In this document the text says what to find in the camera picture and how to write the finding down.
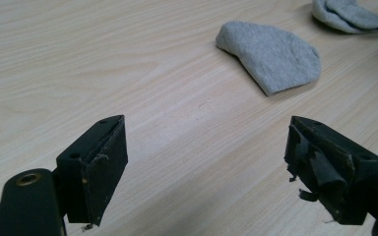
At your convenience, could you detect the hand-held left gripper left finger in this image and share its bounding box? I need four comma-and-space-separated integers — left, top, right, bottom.
55, 114, 129, 228

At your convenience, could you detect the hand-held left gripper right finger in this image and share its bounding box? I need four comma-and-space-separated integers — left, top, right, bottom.
283, 115, 378, 226

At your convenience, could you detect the grey sock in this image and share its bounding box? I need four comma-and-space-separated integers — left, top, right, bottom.
215, 21, 322, 97
311, 0, 378, 34

